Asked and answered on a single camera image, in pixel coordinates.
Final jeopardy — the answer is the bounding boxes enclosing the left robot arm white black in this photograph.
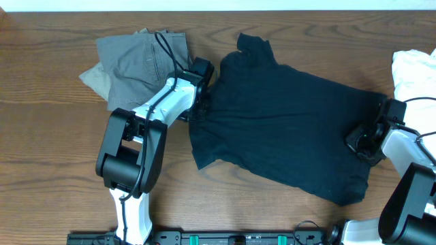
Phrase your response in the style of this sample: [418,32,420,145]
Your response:
[95,57,214,244]

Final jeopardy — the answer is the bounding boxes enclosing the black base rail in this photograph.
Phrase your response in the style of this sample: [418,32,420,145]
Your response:
[66,220,341,245]

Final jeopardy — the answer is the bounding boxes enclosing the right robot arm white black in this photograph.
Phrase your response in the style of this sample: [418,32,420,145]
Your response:
[331,99,435,245]

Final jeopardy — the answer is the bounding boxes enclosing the dark teal t-shirt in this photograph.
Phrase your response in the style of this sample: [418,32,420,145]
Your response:
[189,34,386,206]

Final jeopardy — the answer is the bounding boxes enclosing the beige folded garment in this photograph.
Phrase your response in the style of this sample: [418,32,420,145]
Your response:
[79,63,111,101]

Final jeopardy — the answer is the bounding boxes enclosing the white crumpled garment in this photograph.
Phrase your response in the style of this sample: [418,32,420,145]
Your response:
[392,50,435,155]

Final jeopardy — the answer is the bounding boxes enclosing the grey folded shorts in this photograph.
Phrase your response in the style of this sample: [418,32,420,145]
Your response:
[96,31,191,111]

